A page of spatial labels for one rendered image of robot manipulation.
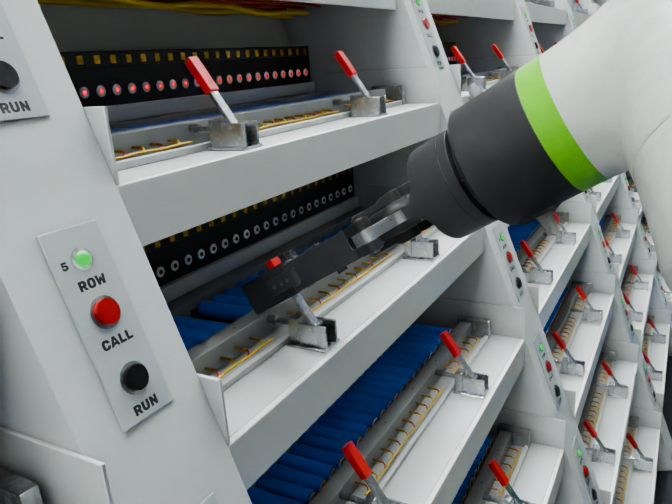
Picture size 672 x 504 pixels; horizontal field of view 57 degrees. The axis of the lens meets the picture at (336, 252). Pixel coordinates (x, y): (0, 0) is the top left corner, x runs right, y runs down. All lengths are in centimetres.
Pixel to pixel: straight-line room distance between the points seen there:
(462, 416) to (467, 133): 45
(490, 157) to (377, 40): 59
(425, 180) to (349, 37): 58
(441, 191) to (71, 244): 24
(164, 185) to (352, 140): 29
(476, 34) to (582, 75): 126
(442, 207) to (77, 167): 24
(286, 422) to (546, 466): 60
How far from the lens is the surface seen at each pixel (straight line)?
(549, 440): 107
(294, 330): 57
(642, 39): 38
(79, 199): 41
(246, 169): 52
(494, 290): 98
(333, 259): 46
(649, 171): 35
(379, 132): 75
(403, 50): 96
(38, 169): 40
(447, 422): 78
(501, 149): 40
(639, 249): 238
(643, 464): 168
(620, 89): 38
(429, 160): 44
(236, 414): 48
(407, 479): 69
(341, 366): 57
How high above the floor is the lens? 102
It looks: 6 degrees down
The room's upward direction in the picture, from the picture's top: 21 degrees counter-clockwise
